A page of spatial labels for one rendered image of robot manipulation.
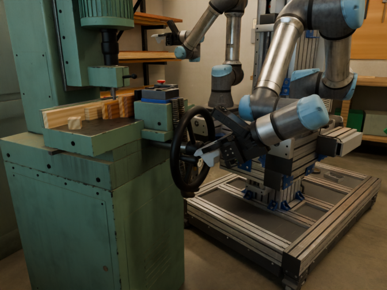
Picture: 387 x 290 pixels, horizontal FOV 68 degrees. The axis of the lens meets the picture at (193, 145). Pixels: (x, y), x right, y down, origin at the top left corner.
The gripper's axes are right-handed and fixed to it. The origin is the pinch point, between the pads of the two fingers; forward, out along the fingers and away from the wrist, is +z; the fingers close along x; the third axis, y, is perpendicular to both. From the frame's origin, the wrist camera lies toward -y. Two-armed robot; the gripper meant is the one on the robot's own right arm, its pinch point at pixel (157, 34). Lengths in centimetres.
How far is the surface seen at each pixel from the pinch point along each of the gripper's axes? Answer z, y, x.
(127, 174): -68, 35, -108
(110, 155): -67, 27, -113
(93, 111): -52, 17, -104
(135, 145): -68, 28, -102
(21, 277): 9, 108, -125
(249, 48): 29, 39, 239
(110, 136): -68, 20, -112
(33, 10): -28, -16, -101
